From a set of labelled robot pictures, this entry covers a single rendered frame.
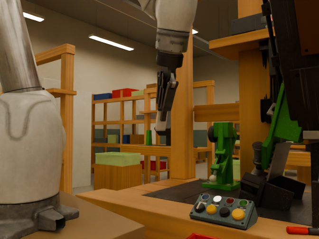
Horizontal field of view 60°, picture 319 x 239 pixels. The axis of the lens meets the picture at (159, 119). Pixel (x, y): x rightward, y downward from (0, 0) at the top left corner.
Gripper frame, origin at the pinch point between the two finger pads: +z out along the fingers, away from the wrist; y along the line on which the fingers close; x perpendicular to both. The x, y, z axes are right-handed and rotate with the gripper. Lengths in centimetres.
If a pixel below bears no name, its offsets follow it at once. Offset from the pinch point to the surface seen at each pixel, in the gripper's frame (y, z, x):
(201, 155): -739, 430, 434
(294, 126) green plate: 15.2, -4.3, 35.0
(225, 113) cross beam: -43, 13, 49
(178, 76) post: -63, 0, 28
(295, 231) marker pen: 37.6, 11.3, 21.5
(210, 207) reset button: 24.1, 14.3, 7.7
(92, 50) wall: -858, 102, 36
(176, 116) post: -55, 20, 27
